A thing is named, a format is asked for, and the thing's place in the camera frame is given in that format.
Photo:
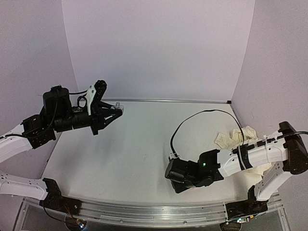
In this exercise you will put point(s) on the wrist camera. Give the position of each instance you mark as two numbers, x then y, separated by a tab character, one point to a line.
95	93
173	156

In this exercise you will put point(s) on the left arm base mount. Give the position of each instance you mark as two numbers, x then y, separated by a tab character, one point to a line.
55	201

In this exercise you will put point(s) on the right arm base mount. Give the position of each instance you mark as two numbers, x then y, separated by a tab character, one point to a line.
246	208

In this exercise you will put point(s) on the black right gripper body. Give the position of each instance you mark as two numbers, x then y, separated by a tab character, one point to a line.
178	186

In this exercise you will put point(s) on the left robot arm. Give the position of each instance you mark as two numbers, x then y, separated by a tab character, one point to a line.
13	143

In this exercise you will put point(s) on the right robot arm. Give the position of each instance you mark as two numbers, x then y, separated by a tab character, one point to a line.
285	148

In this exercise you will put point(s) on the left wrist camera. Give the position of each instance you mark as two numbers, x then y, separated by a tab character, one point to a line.
95	93

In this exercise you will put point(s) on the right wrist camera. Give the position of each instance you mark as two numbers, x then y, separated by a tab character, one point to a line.
173	156

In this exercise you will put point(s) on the aluminium front rail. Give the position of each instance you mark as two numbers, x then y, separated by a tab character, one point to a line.
90	215

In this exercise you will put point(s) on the cream cloth sleeve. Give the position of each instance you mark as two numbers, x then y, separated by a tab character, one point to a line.
234	138

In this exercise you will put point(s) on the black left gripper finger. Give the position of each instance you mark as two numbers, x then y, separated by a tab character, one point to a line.
105	118
102	106

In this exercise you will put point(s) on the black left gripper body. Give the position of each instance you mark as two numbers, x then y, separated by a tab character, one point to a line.
66	122

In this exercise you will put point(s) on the clear nail polish bottle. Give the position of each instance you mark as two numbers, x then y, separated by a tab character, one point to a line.
118	106

